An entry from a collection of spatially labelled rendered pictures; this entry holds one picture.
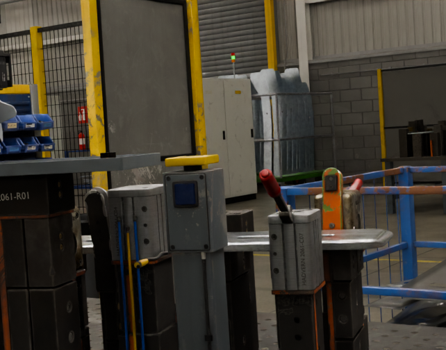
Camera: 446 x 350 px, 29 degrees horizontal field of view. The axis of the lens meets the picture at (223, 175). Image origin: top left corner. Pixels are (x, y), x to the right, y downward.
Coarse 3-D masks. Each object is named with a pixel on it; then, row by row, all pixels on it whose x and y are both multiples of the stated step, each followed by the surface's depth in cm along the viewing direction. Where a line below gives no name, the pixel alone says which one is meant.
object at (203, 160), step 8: (168, 160) 120; (176, 160) 120; (184, 160) 120; (192, 160) 119; (200, 160) 119; (208, 160) 120; (216, 160) 123; (184, 168) 122; (192, 168) 121; (200, 168) 122
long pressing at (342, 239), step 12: (372, 228) 156; (84, 240) 166; (228, 240) 153; (240, 240) 152; (252, 240) 151; (264, 240) 150; (324, 240) 142; (336, 240) 142; (348, 240) 141; (360, 240) 140; (372, 240) 140; (384, 240) 144; (84, 252) 156
